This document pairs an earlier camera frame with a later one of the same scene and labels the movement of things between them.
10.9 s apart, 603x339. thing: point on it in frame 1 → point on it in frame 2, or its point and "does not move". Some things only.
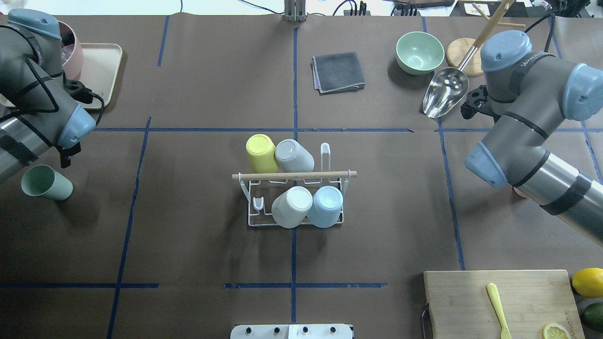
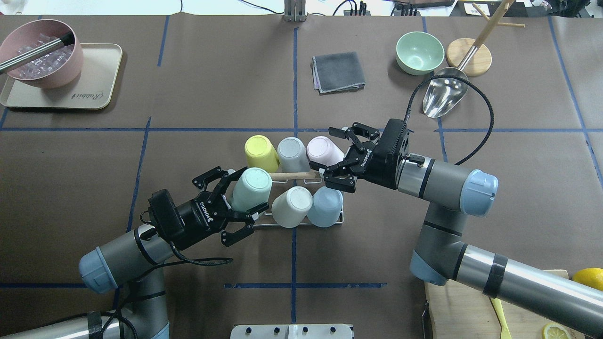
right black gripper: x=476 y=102 → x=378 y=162
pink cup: x=520 y=193 → x=322 y=150
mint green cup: x=42 y=180 → x=252 y=189
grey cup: x=293 y=157 does not move
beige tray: x=100 y=67 does not move
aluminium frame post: x=294 y=10 does not move
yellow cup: x=261 y=150 does not move
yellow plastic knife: x=494 y=296 does not move
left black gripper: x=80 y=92 → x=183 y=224
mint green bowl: x=418 y=53 does not move
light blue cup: x=327 y=201 does not move
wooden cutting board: x=528 y=300 does not move
